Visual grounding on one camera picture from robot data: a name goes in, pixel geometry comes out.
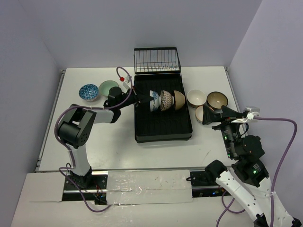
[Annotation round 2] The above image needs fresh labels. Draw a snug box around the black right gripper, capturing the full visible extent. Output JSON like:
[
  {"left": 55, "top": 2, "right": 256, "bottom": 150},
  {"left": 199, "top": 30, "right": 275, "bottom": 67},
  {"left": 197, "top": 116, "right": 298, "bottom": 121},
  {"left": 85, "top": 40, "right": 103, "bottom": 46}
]
[{"left": 201, "top": 103, "right": 244, "bottom": 157}]

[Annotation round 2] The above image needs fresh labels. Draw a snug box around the blue and white floral bowl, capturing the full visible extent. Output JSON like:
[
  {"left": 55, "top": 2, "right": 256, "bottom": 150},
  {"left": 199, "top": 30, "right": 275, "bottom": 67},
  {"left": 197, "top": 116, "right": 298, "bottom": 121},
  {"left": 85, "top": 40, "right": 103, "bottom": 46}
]
[{"left": 150, "top": 90, "right": 161, "bottom": 112}]

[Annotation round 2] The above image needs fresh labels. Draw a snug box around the red lattice patterned bowl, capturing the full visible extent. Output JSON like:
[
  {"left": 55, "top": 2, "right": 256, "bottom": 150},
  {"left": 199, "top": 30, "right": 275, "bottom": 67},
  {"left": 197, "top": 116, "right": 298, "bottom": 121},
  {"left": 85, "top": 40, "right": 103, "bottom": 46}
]
[{"left": 160, "top": 90, "right": 175, "bottom": 111}]

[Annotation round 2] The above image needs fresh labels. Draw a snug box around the black bowl tan outside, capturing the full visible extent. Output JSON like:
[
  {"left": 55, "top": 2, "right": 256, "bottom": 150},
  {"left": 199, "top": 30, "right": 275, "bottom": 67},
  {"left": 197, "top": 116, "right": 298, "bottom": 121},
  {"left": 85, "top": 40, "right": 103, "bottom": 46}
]
[{"left": 174, "top": 90, "right": 186, "bottom": 110}]

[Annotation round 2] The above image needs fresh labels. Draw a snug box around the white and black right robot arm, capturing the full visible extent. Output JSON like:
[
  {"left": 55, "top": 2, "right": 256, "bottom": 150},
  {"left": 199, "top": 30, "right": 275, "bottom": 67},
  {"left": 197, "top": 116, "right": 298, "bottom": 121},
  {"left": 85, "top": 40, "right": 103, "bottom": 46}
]
[{"left": 202, "top": 105, "right": 302, "bottom": 227}]

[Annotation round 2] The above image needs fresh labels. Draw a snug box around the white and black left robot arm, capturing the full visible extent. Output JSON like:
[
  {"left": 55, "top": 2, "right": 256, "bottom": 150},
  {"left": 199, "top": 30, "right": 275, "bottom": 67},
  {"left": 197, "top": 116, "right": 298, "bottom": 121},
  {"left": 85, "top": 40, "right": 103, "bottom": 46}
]
[{"left": 54, "top": 87, "right": 153, "bottom": 189}]

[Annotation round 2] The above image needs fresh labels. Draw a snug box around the black dish rack tray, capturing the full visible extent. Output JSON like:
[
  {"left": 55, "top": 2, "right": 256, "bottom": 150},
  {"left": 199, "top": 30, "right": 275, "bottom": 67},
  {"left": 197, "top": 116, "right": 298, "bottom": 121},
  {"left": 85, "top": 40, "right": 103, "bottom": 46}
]
[{"left": 134, "top": 73, "right": 193, "bottom": 143}]

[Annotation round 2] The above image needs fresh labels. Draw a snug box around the white bowl patterned rim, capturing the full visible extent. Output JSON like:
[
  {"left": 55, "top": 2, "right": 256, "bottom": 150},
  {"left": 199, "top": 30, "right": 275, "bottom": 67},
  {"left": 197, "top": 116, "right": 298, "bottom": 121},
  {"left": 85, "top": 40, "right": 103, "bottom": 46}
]
[{"left": 195, "top": 105, "right": 204, "bottom": 124}]

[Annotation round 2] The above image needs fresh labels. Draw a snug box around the brown bowl cream inside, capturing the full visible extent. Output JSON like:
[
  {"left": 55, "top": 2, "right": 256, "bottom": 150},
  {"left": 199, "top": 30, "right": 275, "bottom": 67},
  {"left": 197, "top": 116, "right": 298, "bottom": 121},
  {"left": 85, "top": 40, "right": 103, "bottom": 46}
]
[{"left": 206, "top": 91, "right": 229, "bottom": 110}]

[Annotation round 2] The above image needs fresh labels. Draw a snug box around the white bowl brown outside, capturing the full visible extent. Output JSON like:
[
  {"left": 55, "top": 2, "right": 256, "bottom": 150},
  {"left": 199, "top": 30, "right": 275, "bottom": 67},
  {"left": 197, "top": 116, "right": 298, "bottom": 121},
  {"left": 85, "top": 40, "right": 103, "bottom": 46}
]
[{"left": 187, "top": 89, "right": 207, "bottom": 108}]

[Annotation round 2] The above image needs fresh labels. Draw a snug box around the pale green bowl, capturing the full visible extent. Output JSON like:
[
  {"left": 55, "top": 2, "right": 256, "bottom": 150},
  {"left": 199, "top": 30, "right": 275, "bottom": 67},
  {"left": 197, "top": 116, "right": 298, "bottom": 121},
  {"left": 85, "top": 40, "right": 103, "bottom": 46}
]
[{"left": 99, "top": 80, "right": 119, "bottom": 97}]

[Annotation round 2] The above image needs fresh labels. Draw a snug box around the dark blue patterned bowl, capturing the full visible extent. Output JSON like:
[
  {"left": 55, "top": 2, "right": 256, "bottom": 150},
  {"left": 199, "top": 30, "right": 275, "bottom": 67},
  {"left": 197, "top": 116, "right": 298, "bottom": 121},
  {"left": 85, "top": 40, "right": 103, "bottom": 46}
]
[{"left": 79, "top": 84, "right": 99, "bottom": 102}]

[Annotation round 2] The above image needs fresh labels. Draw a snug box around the silver taped cover plate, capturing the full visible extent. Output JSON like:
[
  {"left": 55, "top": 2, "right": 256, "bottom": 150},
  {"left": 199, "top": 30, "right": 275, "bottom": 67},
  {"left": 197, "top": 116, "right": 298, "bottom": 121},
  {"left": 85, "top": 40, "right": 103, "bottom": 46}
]
[{"left": 107, "top": 170, "right": 193, "bottom": 205}]

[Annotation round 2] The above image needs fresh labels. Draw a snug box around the black wire plate rack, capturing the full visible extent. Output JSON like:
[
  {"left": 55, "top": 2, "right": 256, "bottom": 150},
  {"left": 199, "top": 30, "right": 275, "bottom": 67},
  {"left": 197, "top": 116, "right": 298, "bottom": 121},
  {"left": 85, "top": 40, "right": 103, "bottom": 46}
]
[{"left": 134, "top": 47, "right": 181, "bottom": 75}]

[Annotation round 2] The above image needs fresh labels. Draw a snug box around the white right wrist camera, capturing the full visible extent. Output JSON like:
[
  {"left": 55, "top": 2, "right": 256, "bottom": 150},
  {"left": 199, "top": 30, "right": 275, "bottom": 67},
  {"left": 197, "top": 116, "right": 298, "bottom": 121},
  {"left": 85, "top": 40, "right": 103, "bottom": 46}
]
[{"left": 231, "top": 106, "right": 260, "bottom": 123}]

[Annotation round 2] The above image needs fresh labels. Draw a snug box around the black aluminium mounting rail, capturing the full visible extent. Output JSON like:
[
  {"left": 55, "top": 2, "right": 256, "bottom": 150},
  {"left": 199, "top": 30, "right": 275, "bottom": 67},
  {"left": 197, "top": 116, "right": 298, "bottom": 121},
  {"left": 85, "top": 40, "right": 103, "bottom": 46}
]
[{"left": 62, "top": 171, "right": 230, "bottom": 205}]

